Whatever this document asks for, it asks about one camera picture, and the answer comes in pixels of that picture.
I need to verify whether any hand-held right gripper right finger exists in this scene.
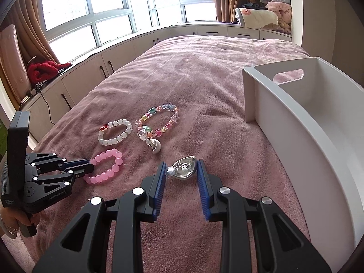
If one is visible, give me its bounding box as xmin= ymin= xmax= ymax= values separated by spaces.
xmin=196 ymin=160 xmax=333 ymax=273

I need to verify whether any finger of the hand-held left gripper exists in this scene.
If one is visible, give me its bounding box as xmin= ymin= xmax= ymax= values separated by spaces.
xmin=25 ymin=153 xmax=91 ymax=174
xmin=32 ymin=165 xmax=94 ymax=203

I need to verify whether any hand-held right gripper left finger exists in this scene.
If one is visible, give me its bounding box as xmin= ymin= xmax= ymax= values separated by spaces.
xmin=32 ymin=162 xmax=167 ymax=273

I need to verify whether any silver heart-shaped charm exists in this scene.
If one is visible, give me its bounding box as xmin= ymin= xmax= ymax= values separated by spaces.
xmin=166 ymin=155 xmax=198 ymax=180

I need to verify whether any pink bead bracelet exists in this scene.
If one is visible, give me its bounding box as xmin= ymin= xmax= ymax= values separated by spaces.
xmin=83 ymin=149 xmax=125 ymax=186

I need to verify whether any white storage box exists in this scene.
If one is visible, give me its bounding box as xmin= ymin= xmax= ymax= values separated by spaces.
xmin=242 ymin=57 xmax=364 ymax=272

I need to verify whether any person's left hand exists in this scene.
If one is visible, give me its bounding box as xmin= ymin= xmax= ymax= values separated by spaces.
xmin=0 ymin=205 xmax=32 ymax=236

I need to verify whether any red knit garment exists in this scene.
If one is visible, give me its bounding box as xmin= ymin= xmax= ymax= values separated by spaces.
xmin=26 ymin=61 xmax=71 ymax=83

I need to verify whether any white window seat cabinet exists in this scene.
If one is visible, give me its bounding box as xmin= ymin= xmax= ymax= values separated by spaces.
xmin=21 ymin=24 xmax=292 ymax=126

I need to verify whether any pink bed blanket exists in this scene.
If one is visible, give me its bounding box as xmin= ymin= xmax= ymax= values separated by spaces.
xmin=6 ymin=35 xmax=313 ymax=273

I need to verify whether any bay window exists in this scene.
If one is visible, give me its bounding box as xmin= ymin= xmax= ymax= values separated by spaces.
xmin=40 ymin=0 xmax=217 ymax=47

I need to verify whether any cream flower-print blanket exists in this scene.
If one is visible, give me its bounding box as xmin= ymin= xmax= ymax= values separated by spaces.
xmin=235 ymin=7 xmax=279 ymax=27

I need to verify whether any pink fluffy blanket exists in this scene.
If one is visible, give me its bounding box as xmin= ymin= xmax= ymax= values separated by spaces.
xmin=266 ymin=1 xmax=293 ymax=33

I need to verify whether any multicolour bead bracelet with charm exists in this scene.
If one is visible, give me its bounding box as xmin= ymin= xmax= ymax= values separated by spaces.
xmin=135 ymin=102 xmax=180 ymax=155

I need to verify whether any black cable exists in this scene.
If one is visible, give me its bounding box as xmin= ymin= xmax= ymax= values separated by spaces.
xmin=38 ymin=89 xmax=55 ymax=125

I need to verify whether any white bead bracelet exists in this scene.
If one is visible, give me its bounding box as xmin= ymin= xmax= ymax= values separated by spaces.
xmin=97 ymin=119 xmax=133 ymax=148

